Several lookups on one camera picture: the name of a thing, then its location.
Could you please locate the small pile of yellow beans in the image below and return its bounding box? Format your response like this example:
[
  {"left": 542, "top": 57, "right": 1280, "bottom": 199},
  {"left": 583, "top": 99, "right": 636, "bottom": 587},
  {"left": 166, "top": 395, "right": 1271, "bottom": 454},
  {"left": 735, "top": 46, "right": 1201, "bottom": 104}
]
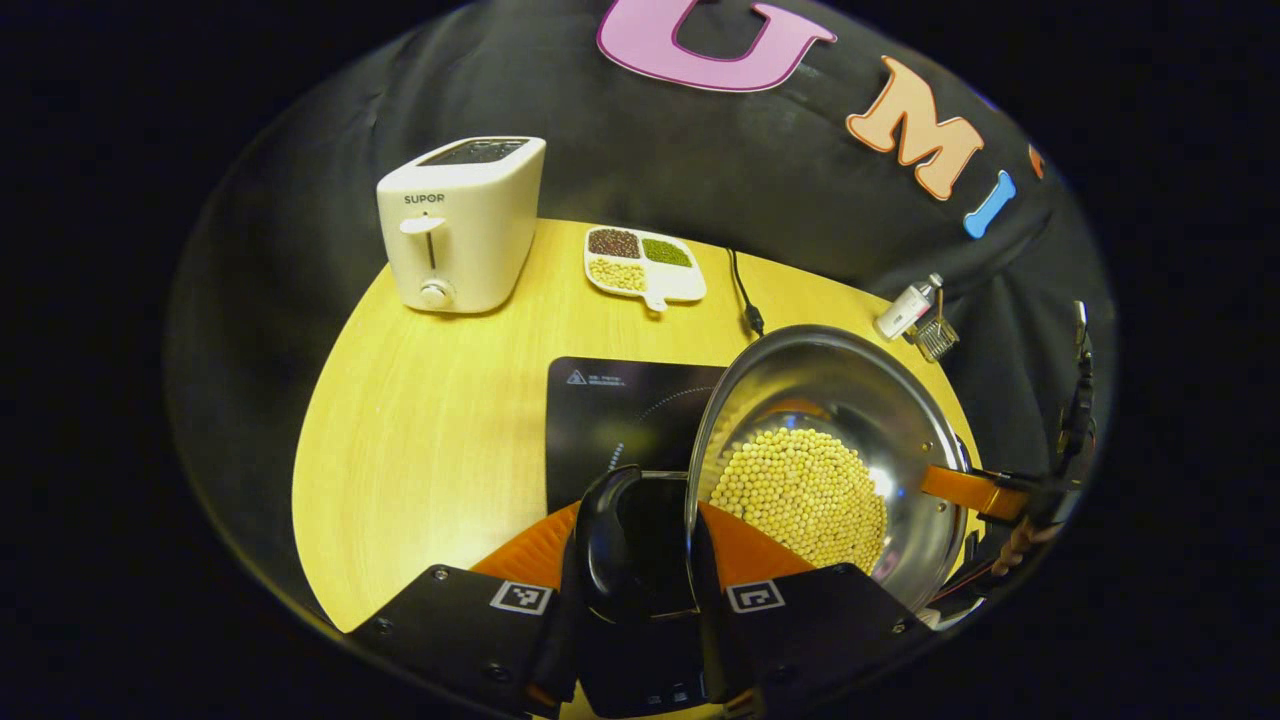
[{"left": 589, "top": 258, "right": 647, "bottom": 292}]

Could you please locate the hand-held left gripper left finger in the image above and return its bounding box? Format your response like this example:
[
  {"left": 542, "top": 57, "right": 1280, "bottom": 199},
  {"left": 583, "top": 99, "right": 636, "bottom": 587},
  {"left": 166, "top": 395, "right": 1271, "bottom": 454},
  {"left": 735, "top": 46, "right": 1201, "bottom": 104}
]
[{"left": 350, "top": 500, "right": 583, "bottom": 717}]

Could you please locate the black power cable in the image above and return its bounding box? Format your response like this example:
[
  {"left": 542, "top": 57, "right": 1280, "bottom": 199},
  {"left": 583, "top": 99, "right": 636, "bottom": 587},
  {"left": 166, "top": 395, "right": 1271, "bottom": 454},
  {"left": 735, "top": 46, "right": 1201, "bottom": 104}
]
[{"left": 727, "top": 248, "right": 766, "bottom": 338}]

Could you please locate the white divided plate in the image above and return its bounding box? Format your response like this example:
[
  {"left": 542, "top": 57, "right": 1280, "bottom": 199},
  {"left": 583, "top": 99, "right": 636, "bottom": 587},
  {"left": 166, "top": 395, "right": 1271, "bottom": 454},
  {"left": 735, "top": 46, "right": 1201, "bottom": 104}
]
[{"left": 584, "top": 226, "right": 707, "bottom": 312}]

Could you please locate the black induction cooktop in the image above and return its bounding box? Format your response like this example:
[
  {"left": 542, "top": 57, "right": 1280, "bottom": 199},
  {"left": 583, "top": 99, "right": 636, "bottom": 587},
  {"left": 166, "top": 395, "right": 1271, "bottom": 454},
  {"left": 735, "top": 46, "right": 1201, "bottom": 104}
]
[{"left": 545, "top": 357, "right": 731, "bottom": 719}]

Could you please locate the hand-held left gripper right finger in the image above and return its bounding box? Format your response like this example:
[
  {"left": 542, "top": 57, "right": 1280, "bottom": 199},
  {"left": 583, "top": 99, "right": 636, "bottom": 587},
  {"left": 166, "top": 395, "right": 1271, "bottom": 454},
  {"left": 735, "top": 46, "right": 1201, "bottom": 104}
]
[{"left": 690, "top": 500, "right": 936, "bottom": 717}]

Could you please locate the pile of yellow soybeans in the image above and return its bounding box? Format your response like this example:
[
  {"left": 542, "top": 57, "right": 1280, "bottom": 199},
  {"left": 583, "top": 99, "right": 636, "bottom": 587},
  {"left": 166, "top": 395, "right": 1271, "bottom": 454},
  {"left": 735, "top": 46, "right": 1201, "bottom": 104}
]
[{"left": 708, "top": 428, "right": 889, "bottom": 571}]

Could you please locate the small white bottle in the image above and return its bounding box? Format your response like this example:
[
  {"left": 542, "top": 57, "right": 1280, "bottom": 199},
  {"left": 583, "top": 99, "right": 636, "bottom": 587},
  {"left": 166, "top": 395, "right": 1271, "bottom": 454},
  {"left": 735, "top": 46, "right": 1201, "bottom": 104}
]
[{"left": 874, "top": 274, "right": 944, "bottom": 342}]

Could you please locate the glass container with stick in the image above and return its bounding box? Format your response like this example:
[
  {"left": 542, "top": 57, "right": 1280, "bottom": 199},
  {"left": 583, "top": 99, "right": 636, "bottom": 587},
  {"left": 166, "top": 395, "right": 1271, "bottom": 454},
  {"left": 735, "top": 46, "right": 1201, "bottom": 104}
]
[{"left": 915, "top": 290, "right": 961, "bottom": 363}]

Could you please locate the white toaster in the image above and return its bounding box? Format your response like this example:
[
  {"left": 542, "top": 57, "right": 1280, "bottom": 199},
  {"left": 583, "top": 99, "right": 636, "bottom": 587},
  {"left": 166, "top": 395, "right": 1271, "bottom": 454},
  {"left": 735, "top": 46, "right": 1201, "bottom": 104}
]
[{"left": 377, "top": 137, "right": 547, "bottom": 315}]

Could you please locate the stainless steel pot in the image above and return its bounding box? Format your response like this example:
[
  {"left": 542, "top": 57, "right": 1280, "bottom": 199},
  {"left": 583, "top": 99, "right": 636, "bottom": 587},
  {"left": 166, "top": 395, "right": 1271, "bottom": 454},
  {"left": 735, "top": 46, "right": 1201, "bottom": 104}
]
[{"left": 575, "top": 325, "right": 976, "bottom": 626}]

